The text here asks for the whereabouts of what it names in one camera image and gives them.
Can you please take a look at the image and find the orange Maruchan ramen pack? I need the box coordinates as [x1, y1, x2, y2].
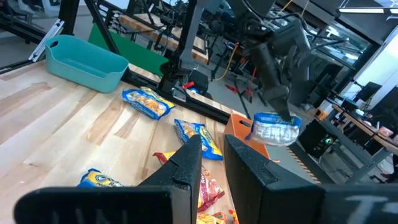
[196, 208, 239, 224]

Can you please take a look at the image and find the black hazard-striped floor mat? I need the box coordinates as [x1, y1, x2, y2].
[285, 119, 346, 185]

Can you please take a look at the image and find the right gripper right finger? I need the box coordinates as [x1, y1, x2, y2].
[223, 134, 398, 224]

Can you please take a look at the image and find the orange plastic bin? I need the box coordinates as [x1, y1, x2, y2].
[223, 113, 271, 159]

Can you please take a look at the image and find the blue Maruchan ramen pack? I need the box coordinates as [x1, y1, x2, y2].
[174, 119, 224, 161]
[121, 86, 175, 121]
[77, 168, 124, 188]
[245, 112, 302, 147]

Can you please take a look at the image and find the yellow hanging cable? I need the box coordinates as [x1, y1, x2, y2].
[213, 42, 239, 82]

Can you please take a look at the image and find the silver aluminium extrusion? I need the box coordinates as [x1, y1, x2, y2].
[29, 19, 65, 62]

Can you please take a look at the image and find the wooden background table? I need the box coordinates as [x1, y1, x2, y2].
[119, 14, 208, 65]

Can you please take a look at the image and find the black desk monitor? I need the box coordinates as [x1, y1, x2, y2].
[356, 81, 382, 102]

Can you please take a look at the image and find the red Maruchan ramen pack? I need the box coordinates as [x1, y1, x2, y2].
[152, 151, 225, 213]

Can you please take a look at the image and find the teal plastic bin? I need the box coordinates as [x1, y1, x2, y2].
[45, 34, 129, 93]

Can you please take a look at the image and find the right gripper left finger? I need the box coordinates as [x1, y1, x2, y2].
[14, 134, 203, 224]

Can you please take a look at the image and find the green board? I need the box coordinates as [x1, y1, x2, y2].
[88, 23, 169, 78]

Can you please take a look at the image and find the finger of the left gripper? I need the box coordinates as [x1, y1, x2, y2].
[287, 49, 312, 106]
[247, 42, 293, 121]

